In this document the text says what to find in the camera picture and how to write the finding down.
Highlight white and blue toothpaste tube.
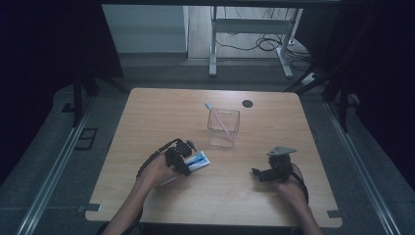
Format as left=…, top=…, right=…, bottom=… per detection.
left=159, top=150, right=211, bottom=187

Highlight white power strip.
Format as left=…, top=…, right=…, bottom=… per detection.
left=300, top=72, right=319, bottom=87

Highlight person's right hand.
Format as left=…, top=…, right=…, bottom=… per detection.
left=275, top=175, right=309, bottom=208

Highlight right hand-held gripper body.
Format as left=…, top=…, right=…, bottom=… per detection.
left=259, top=145, right=299, bottom=184

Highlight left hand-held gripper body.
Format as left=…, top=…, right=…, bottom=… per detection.
left=163, top=139, right=193, bottom=170

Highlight white metal desk frame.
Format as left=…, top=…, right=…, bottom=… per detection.
left=208, top=5, right=304, bottom=80

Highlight pink toothbrush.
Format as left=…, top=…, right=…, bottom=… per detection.
left=204, top=101, right=237, bottom=142

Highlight clear plastic container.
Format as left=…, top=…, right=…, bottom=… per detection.
left=207, top=107, right=242, bottom=149

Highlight person's left hand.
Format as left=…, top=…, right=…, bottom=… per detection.
left=138, top=152, right=180, bottom=189

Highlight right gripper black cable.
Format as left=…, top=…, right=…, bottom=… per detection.
left=291, top=162, right=310, bottom=205

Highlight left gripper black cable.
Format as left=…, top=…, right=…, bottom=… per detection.
left=135, top=137, right=182, bottom=180

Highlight black metal stand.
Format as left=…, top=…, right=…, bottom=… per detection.
left=61, top=72, right=130, bottom=128
left=283, top=72, right=360, bottom=133

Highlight aluminium floor rail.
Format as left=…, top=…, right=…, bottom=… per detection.
left=14, top=97, right=96, bottom=235
left=324, top=101, right=404, bottom=235

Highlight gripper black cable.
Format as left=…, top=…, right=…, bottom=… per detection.
left=135, top=137, right=182, bottom=180
left=291, top=162, right=310, bottom=205

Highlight black floor cables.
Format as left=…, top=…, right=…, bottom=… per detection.
left=215, top=6, right=315, bottom=72

